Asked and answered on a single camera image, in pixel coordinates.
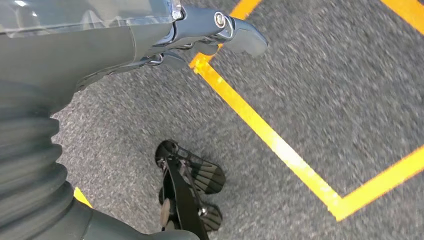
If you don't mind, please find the black wheeled stand leg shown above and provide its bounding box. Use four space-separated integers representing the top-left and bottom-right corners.
154 139 227 240

